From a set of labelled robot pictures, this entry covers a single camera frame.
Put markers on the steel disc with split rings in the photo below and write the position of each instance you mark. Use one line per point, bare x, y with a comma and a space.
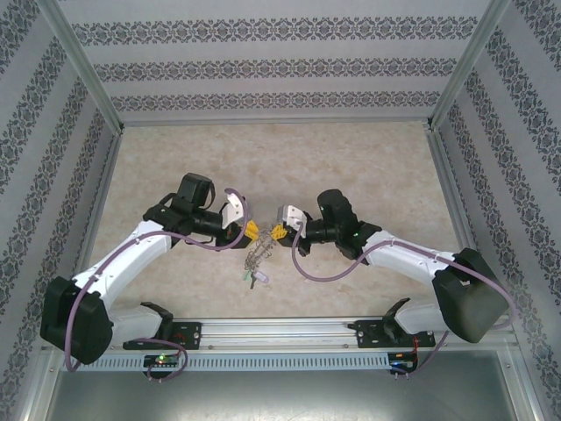
260, 250

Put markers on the green plastic key tag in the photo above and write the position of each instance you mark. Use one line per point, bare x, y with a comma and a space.
246, 277

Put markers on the purple plastic key tag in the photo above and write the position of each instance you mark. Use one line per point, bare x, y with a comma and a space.
262, 276

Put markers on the silver metal key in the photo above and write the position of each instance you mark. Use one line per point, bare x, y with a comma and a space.
252, 284

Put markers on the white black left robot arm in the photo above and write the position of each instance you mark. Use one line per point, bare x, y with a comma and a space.
131, 250

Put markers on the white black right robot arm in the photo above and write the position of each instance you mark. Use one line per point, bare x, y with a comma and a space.
403, 259

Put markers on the small controller circuit board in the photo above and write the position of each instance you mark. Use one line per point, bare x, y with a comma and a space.
162, 360
401, 357

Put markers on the grey sheet metal shelf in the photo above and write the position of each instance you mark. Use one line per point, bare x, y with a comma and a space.
280, 394

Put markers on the aluminium table side rail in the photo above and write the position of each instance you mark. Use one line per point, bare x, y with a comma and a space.
453, 193
104, 193

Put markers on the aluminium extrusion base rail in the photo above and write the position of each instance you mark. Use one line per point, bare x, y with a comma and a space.
280, 333

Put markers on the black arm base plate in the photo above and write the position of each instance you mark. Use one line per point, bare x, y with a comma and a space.
368, 335
188, 335

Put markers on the aluminium frame post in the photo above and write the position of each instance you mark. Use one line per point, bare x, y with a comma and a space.
469, 57
79, 57

